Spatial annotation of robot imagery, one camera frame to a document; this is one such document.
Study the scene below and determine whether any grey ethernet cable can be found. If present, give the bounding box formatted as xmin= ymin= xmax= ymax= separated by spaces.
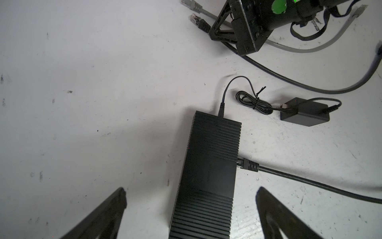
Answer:
xmin=180 ymin=0 xmax=368 ymax=54

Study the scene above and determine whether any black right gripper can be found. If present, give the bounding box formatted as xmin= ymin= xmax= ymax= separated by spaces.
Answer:
xmin=208 ymin=0 xmax=299 ymax=57

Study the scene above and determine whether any black network switch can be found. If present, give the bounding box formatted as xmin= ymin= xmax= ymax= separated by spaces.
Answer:
xmin=169 ymin=111 xmax=241 ymax=239

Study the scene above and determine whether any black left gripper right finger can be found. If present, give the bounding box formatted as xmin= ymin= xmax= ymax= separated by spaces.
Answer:
xmin=256 ymin=187 xmax=321 ymax=239

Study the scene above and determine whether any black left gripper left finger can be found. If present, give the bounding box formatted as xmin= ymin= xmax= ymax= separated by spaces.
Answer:
xmin=62 ymin=187 xmax=127 ymax=239

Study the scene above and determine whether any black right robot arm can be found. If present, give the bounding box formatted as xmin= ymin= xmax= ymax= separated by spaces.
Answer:
xmin=209 ymin=0 xmax=352 ymax=56

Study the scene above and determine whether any black power adapter with cable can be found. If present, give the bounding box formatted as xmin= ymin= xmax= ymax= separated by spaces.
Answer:
xmin=218 ymin=76 xmax=342 ymax=127

